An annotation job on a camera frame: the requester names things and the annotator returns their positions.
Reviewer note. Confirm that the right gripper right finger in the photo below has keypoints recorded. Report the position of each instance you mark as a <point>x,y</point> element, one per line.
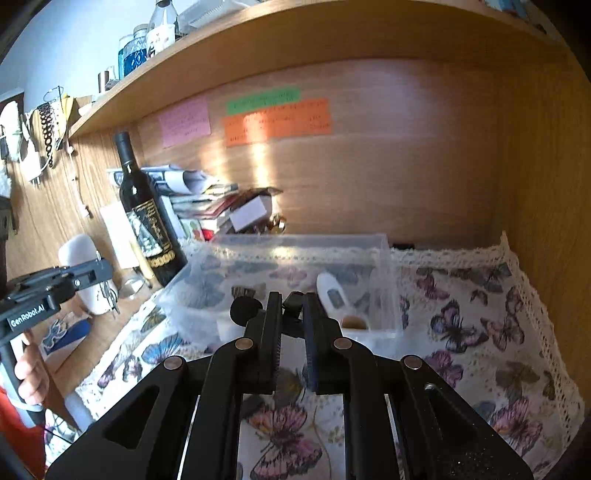
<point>402,419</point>

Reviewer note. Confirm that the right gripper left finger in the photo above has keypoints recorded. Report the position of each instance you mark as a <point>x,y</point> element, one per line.
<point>182,419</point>

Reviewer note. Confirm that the white handheld massager device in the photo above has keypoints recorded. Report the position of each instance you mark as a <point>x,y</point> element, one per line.
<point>335,302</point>

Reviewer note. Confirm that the person left hand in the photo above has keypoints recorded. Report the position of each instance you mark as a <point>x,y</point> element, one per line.
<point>30,371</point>

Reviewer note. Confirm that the blue cartoon sticker card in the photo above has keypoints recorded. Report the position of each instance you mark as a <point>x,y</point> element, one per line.
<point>61,334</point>

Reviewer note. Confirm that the small round mirror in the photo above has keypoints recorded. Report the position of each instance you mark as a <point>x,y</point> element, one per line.
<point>130,287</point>

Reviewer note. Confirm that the butterfly print lace tablecloth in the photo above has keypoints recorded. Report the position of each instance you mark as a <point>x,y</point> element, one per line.
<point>471,314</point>

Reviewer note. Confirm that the dark wine bottle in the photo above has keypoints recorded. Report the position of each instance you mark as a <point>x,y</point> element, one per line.
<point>141,204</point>

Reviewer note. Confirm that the white fluffy cloth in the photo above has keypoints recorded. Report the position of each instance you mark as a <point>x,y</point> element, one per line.
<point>20,144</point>

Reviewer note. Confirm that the clear plastic storage box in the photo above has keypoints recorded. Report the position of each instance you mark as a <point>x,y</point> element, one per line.
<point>199,297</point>

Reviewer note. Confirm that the stack of books and magazines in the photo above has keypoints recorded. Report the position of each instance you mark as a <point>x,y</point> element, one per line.
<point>187,197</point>

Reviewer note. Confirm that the open box of gold items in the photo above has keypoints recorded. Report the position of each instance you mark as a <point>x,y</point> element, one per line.
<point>251,207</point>

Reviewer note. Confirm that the pink sticky note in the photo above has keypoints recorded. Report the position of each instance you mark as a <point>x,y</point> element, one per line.
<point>184,122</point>

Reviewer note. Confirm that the blue liquid glass bottle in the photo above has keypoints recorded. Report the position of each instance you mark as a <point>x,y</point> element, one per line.
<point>135,51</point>

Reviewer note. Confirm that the clear bottle white label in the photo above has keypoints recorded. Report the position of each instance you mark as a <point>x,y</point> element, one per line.
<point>162,28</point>

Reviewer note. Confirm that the green sticky note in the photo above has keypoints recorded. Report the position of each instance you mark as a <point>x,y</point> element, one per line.
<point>261,100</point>

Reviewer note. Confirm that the orange sticky note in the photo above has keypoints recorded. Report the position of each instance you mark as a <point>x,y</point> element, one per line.
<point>305,118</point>

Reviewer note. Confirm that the wooden shelf board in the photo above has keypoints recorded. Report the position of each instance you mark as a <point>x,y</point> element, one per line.
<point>284,34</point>

